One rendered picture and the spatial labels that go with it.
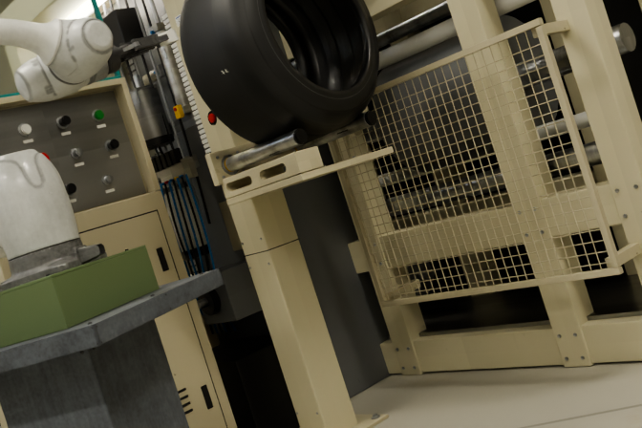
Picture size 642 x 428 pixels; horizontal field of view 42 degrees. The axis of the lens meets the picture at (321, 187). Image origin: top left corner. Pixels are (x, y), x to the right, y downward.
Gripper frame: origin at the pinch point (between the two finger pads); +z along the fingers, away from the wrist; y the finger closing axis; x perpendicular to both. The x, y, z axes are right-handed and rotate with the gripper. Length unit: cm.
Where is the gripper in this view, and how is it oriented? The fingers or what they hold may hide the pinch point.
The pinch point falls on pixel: (164, 38)
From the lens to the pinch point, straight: 221.1
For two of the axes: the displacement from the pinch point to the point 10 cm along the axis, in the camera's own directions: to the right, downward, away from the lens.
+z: 6.5, -3.8, 6.6
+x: 4.1, 9.0, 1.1
